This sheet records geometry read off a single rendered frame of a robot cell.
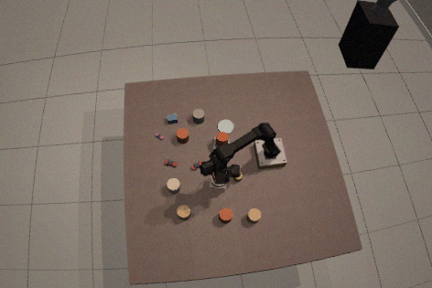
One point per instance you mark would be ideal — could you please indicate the red toy car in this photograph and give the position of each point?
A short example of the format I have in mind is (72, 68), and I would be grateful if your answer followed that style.
(168, 162)
(196, 166)

